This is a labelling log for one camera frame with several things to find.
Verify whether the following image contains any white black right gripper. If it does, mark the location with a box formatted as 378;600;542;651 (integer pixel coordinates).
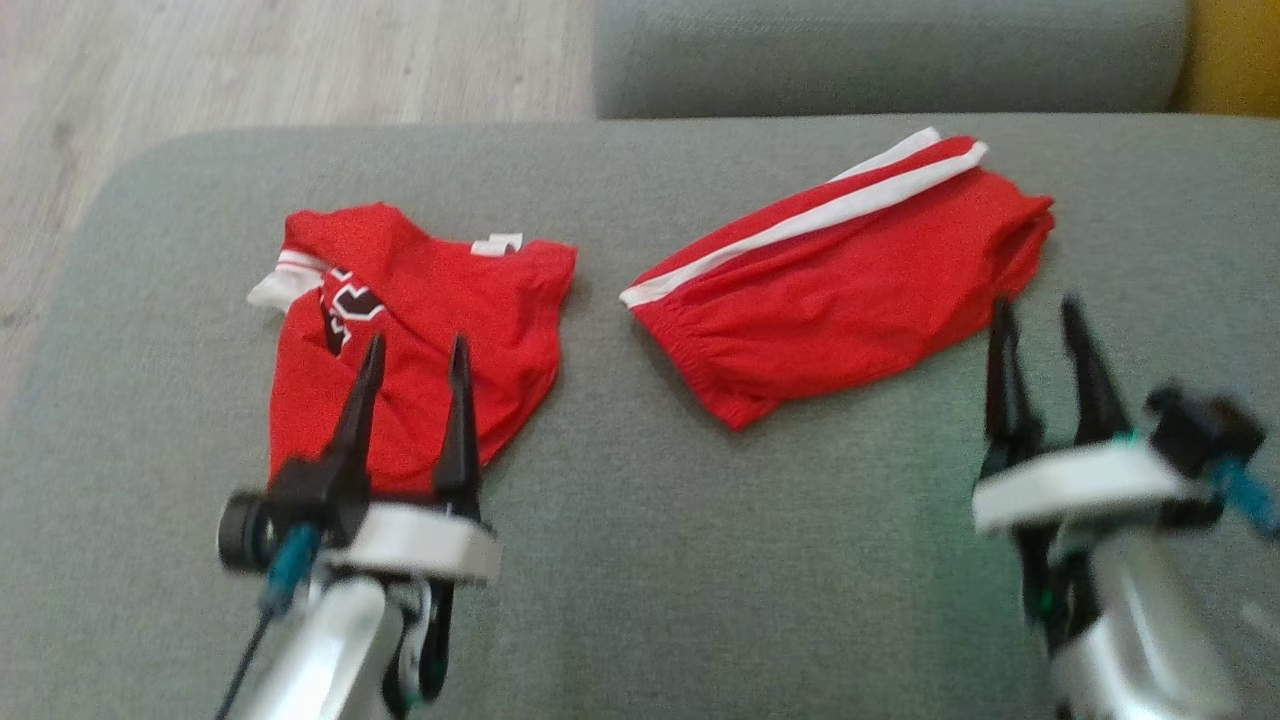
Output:
972;293;1198;651

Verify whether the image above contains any red white basketball jersey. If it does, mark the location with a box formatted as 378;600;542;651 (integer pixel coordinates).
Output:
247;203;579;496

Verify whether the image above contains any black teal left arm cable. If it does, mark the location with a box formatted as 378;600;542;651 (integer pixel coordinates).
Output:
213;522;323;720

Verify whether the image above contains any grey fabric sofa cushion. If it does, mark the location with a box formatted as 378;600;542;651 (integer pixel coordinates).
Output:
595;0;1191;121

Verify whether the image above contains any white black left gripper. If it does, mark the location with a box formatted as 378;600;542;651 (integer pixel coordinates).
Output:
318;333;501;716

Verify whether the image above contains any grey fabric sofa seat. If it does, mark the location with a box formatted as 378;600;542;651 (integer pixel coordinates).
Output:
0;112;1280;720

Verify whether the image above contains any yellow furniture panel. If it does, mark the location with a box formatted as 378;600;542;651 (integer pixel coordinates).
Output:
1170;0;1280;119

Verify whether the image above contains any red shorts white stripe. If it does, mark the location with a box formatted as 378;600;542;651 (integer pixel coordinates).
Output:
618;127;1056;431

